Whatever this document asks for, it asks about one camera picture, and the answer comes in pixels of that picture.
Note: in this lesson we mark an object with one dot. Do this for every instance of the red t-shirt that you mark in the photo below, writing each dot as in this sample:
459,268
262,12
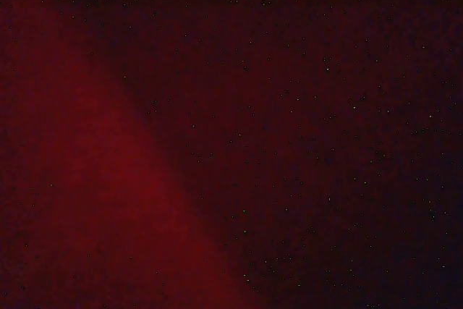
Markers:
231,135

